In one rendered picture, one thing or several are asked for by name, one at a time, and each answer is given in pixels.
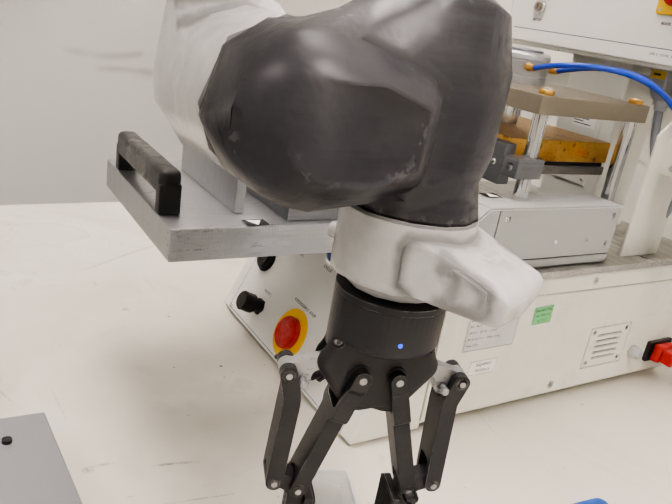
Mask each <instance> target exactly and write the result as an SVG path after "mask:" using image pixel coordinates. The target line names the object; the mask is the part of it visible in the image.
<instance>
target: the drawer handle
mask: <svg viewBox="0 0 672 504"><path fill-rule="evenodd" d="M116 168H117V169H118V170H129V171H135V170H136V171H137V172H138V173H139V174H140V175H141V176H142V177H143V178H144V179H145V180H146V181H147V182H148V183H149V184H150V185H151V186H152V187H153V188H154V190H155V191H156V197H155V211H156V212H157V213H158V214H159V215H162V214H179V213H180V205H181V193H182V185H181V172H180V171H179V170H178V169H177V168H176V167H175V166H174V165H172V164H171V163H170V162H169V161H168V160H167V159H165V158H164V157H163V156H162V155H161V154H160V153H159V152H157V151H156V150H155V149H154V148H153V147H152V146H150V145H149V144H148V143H147V142H146V141H145V140H143V139H142V138H141V137H140V136H139V135H138V134H137V133H135V132H132V131H122V132H120V133H119V135H118V143H117V147H116Z"/></svg>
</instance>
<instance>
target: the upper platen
mask: <svg viewBox="0 0 672 504"><path fill-rule="evenodd" d="M519 111H520V109H517V108H513V107H510V106H506V105H505V109H504V113H503V116H502V120H501V124H500V128H499V132H498V136H497V137H498V138H500V139H503V140H506V141H509V142H512V143H515V144H517V146H516V150H515V154H514V155H523V151H524V148H525V144H526V140H527V136H528V132H529V128H530V124H531V119H528V118H524V117H521V116H518V115H519ZM610 145H611V143H609V142H605V141H602V140H599V139H595V138H592V137H588V136H585V135H582V134H578V133H575V132H572V131H568V130H565V129H561V128H558V127H555V126H551V125H548V124H546V128H545V132H544V136H543V140H542V143H541V147H540V151H539V155H538V158H540V159H543V160H545V163H544V167H543V171H542V174H570V175H602V172H603V169H604V167H602V166H601V164H602V163H605V162H606V159H607V155H608V152H609V149H610Z"/></svg>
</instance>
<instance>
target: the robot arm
mask: <svg viewBox="0 0 672 504"><path fill-rule="evenodd" d="M512 77H513V70H512V16H511V15H510V14H509V13H508V12H507V11H506V10H505V9H504V8H503V7H502V6H501V5H500V4H499V3H498V2H497V1H495V0H352V1H350V2H348V3H346V4H344V5H342V6H340V7H338V8H334V9H330V10H326V11H322V12H318V13H313V14H309V15H306V16H292V15H289V14H286V13H285V12H284V10H283V9H282V8H281V6H280V5H279V4H278V2H277V1H276V0H166V5H165V10H164V15H163V20H162V25H161V30H160V35H159V40H158V45H157V50H156V55H155V60H154V65H153V84H154V99H155V101H156V102H157V104H158V106H159V107H160V109H161V110H162V112H163V114H164V115H165V117H166V119H167V120H168V122H169V124H170V125H171V127H172V129H173V130H174V132H175V133H176V135H177V137H178V138H179V140H180V142H181V143H182V144H183V145H185V146H187V147H190V148H192V149H194V150H196V151H198V152H200V153H202V154H204V155H205V156H207V157H208V158H209V159H211V160H212V161H214V162H215V163H216V164H218V165H219V166H221V167H222V168H223V169H225V170H226V171H227V172H229V173H230V174H232V175H233V176H234V177H236V178H237V179H239V180H240V181H241V182H243V183H244V184H245V185H247V186H248V187H249V188H251V189H252V190H254V191H255V192H256V193H258V194H259V195H260V196H262V197H264V198H266V199H268V200H270V201H272V202H274V203H276V204H278V205H280V206H282V207H286V208H290V209H294V210H299V211H304V212H313V211H320V210H327V209H334V208H339V211H338V217H337V221H332V222H331V223H330V225H329V226H328V230H327V234H328V235H329V236H330V237H332V238H334V241H333V246H332V252H331V260H330V263H331V265H332V266H333V268H334V269H335V271H336V272H337V275H336V280H335V286H334V291H333V297H332V302H331V308H330V313H329V319H328V324H327V330H326V334H325V336H324V337H323V339H322V340H321V341H320V343H319V344H318V345H317V347H316V350H315V351H313V352H309V353H304V354H299V355H294V354H293V353H292V352H291V351H290V350H282V351H280V352H279V353H278V354H277V364H278V369H279V375H280V385H279V389H278V394H277V398H276V403H275V408H274V412H273V417H272V421H271V426H270V431H269V435H268V440H267V445H266V449H265V454H264V458H263V468H264V476H265V485H266V487H267V488H268V489H270V490H277V489H279V488H281V489H283V490H284V492H283V498H282V504H315V500H316V499H315V494H314V489H313V485H312V480H313V478H314V477H315V475H316V473H317V471H318V469H319V468H320V466H321V464H322V462H323V460H324V458H325V457H326V455H327V453H328V451H329V449H330V448H331V446H332V444H333V442H334V440H335V438H336V437H337V435H338V433H339V431H340V429H341V428H342V426H343V424H347V423H348V422H349V420H350V418H351V416H352V415H353V413H354V411H355V410H364V409H369V408H373V409H376V410H379V411H386V420H387V430H388V439H389V449H390V458H391V468H392V474H393V478H392V476H391V473H381V476H380V481H379V485H378V489H377V494H376V498H375V502H374V504H416V503H417V502H418V500H419V497H418V494H417V492H416V491H418V490H422V489H426V490H427V491H429V492H433V491H436V490H437V489H438V488H439V487H440V484H441V480H442V475H443V470H444V466H445V461H446V456H447V452H448V447H449V443H450V438H451V433H452V429H453V424H454V419H455V415H456V410H457V406H458V404H459V403H460V401H461V399H462V398H463V396H464V394H465V393H466V391H467V390H468V388H469V386H470V380H469V378H468V377H467V375H466V374H465V372H464V371H463V369H462V368H461V366H460V365H459V363H458V362H457V361H456V360H453V359H451V360H448V361H446V362H443V361H440V360H438V359H437V358H436V355H435V348H436V346H437V344H438V342H439V338H440V334H441V329H442V325H443V321H444V317H445V313H446V311H449V312H451V313H454V314H457V315H459V316H462V317H465V318H467V319H470V320H473V321H475V322H478V323H480V324H483V325H486V326H488V327H495V328H499V327H501V326H503V325H505V324H507V323H509V322H511V321H513V320H514V319H516V318H518V317H520V316H522V315H523V313H524V312H525V311H526V310H527V309H528V307H529V306H530V305H531V304H532V303H533V302H534V300H535V299H536V298H537V297H538V294H539V291H540V288H541V285H542V282H543V278H542V277H541V275H540V273H539V272H538V271H537V270H535V269H534V268H533V267H531V266H530V265H529V264H527V263H526V262H525V261H523V260H522V259H521V258H519V257H518V256H516V255H515V254H514V253H512V252H511V251H510V250H508V249H507V248H506V247H504V246H503V245H502V244H500V243H499V242H498V241H496V240H495V239H494V238H493V237H491V236H490V235H489V234H488V233H486V232H485V231H484V230H482V229H481V228H480V227H479V219H480V217H479V216H478V197H479V182H480V180H481V178H482V176H483V174H484V173H485V171H486V169H487V167H488V165H489V163H490V161H491V159H492V156H493V152H494V148H495V144H496V140H497V136H498V132H499V128H500V124H501V120H502V116H503V113H504V109H505V105H506V101H507V97H508V93H509V89H510V85H511V81H512ZM317 370H320V371H321V373H322V375H323V376H324V378H325V380H326V381H327V383H328V384H327V386H326V388H325V390H324V393H323V399H322V402H321V403H320V405H319V407H318V409H317V411H316V413H315V415H314V417H313V418H312V420H311V422H310V424H309V426H308V428H307V430H306V432H305V433H304V435H303V437H302V439H301V441H300V443H299V445H298V447H297V448H296V450H295V452H294V454H293V456H292V458H291V460H290V461H289V462H288V458H289V453H290V449H291V445H292V440H293V436H294V432H295V427H296V423H297V419H298V414H299V410H300V406H301V389H306V388H307V386H308V384H309V383H310V381H311V376H312V374H313V373H314V372H315V371H317ZM430 378H431V380H430V383H431V385H432V387H431V391H430V396H429V400H428V405H427V410H426V416H425V421H424V426H423V431H422V436H421V441H420V446H419V451H418V456H417V461H416V465H414V464H413V452H412V441H411V430H410V423H411V412H410V400H409V398H410V397H411V396H412V395H413V394H414V393H415V392H416V391H417V390H418V389H419V388H421V387H422V386H423V385H424V384H425V383H426V382H427V381H428V380H429V379H430ZM287 462H288V463H287Z"/></svg>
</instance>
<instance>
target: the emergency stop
mask: <svg viewBox="0 0 672 504"><path fill-rule="evenodd" d="M300 331H301V325H300V322H299V320H298V319H297V318H295V317H293V316H286V317H284V318H283V319H282V320H281V321H280V322H279V323H278V325H277V327H276V329H275V334H274V338H275V343H276V345H277V346H278V347H279V348H282V349H285V350H287V349H290V348H292V347H293V346H294V345H295V343H296V342H297V340H298V338H299V336H300Z"/></svg>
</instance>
